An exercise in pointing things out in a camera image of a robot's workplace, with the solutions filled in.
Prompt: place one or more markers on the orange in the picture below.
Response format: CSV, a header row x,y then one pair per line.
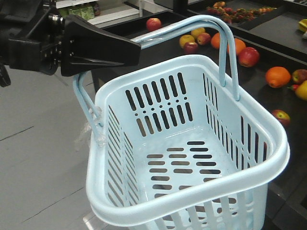
x,y
239,45
215,41
277,77

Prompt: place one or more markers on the dark red apple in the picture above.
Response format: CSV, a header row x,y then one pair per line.
x,y
191,48

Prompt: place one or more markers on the red apple front left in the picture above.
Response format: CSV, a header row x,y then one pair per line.
x,y
282,117

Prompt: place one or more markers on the black upper display shelf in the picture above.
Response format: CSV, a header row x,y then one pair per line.
x,y
270,23

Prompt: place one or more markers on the red apple far corner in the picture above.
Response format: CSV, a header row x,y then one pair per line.
x,y
153,24

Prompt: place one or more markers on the orange middle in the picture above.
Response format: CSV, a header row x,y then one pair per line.
x,y
277,77

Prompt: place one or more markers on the white store shelving unit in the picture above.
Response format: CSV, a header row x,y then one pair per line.
x,y
100,12

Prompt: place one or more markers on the yellow round fruit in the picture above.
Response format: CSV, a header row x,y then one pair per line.
x,y
301,91

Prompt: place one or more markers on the small pink red apple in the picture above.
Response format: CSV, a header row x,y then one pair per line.
x,y
203,39

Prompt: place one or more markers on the orange left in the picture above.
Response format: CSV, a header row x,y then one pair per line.
x,y
215,41

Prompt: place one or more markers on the yellow apple front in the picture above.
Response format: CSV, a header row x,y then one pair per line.
x,y
185,39

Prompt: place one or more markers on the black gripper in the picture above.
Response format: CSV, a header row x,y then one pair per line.
x,y
30,31

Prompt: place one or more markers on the large red apple back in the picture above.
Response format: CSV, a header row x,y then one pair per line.
x,y
248,57

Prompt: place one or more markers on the cherry tomato pile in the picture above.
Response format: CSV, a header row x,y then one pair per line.
x,y
230,15

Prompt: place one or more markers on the red chili pepper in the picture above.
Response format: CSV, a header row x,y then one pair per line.
x,y
293,87

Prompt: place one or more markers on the yellow apple back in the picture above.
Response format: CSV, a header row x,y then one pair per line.
x,y
196,32

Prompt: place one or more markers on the light blue plastic basket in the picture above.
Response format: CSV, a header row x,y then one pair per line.
x,y
179,145

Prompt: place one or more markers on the red yellow apple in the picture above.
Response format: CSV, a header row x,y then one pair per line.
x,y
299,76

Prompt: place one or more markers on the black wooden display table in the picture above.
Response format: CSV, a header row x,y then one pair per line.
x,y
288,193

